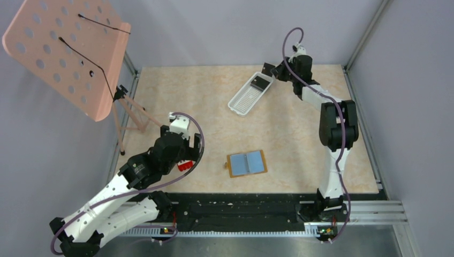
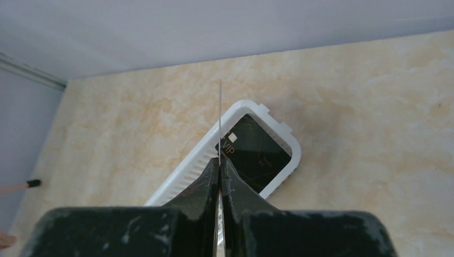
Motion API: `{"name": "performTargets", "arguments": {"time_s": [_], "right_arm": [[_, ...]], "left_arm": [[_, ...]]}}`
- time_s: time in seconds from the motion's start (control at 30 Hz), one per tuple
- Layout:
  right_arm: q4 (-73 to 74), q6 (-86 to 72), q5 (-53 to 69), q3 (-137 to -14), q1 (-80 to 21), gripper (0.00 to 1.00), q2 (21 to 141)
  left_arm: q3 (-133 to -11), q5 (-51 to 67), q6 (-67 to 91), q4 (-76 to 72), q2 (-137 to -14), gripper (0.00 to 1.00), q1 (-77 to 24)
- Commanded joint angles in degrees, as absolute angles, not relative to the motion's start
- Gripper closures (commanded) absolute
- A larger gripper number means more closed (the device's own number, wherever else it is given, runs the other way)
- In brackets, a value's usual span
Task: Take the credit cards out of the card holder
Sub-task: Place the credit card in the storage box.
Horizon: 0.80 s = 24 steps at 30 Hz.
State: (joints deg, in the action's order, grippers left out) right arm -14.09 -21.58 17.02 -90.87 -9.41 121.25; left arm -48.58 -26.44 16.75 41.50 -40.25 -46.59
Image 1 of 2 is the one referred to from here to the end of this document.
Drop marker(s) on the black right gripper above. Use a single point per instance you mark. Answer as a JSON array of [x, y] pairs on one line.
[[271, 70]]

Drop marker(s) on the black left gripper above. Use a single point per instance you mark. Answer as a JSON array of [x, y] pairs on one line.
[[193, 151]]

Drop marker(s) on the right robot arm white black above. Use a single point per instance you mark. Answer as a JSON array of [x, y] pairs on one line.
[[338, 130]]

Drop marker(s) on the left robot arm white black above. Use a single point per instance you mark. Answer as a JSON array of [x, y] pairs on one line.
[[132, 197]]

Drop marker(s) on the red white grid card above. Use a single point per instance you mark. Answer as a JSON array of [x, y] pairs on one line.
[[185, 165]]

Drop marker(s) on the black card stack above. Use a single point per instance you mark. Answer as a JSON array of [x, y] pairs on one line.
[[260, 83]]

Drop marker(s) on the white perforated plastic tray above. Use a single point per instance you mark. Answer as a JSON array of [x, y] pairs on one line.
[[245, 99]]

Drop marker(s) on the pink perforated music stand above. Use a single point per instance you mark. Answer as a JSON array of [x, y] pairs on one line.
[[75, 47]]

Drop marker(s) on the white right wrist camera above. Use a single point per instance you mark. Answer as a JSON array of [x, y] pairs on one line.
[[298, 50]]

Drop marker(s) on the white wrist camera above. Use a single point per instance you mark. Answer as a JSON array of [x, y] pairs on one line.
[[179, 125], [298, 50]]

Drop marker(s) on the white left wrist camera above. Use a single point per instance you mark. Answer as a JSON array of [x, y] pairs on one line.
[[179, 125]]

